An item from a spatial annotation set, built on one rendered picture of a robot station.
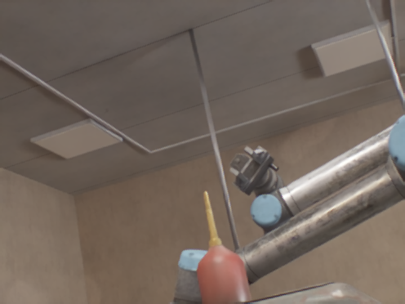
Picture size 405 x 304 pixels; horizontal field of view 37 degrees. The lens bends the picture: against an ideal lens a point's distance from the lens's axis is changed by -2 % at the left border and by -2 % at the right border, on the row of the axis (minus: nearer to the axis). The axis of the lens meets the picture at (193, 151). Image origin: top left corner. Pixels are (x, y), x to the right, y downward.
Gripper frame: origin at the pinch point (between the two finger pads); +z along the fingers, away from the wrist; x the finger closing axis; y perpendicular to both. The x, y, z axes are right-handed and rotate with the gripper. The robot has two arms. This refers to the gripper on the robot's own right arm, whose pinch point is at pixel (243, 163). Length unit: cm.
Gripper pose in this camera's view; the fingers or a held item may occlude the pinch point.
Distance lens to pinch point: 168.5
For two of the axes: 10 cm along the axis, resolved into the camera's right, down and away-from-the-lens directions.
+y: 7.4, 5.1, -4.3
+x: -5.8, 8.2, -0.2
